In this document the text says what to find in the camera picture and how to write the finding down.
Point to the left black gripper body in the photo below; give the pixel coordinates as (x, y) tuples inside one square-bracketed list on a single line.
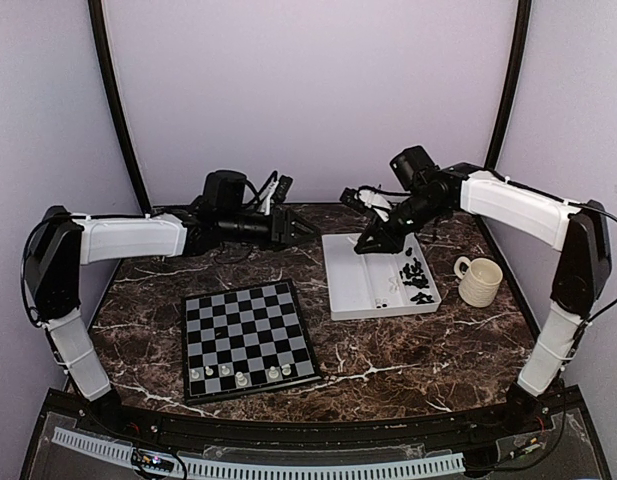
[(278, 238)]

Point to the white plastic compartment tray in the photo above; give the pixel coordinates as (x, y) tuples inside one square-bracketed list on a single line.
[(351, 279)]

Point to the pile of white chess pieces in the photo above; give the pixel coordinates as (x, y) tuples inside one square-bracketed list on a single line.
[(388, 293)]

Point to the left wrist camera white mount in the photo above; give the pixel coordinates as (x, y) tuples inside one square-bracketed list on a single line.
[(274, 191)]

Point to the pile of black chess pieces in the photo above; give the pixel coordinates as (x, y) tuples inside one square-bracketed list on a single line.
[(413, 276)]

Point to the left black frame post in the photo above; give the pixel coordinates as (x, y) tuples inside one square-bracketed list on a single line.
[(104, 56)]

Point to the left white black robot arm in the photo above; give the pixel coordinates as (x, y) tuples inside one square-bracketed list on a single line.
[(229, 209)]

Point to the right black frame post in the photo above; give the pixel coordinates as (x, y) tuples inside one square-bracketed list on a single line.
[(513, 71)]

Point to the black front rail base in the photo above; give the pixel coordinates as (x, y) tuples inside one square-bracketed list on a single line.
[(557, 442)]

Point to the black frame post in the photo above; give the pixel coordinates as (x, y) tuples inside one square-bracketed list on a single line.
[(104, 56), (513, 71)]

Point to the black grey chessboard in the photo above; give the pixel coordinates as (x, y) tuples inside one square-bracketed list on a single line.
[(248, 329)]

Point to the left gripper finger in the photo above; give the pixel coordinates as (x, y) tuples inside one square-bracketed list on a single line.
[(300, 224), (299, 237)]

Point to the cream ribbed mug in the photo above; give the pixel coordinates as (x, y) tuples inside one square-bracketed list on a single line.
[(480, 279)]

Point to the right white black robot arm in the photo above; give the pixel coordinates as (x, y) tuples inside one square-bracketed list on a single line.
[(578, 231)]

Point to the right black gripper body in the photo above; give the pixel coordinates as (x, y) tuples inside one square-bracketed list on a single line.
[(395, 240)]

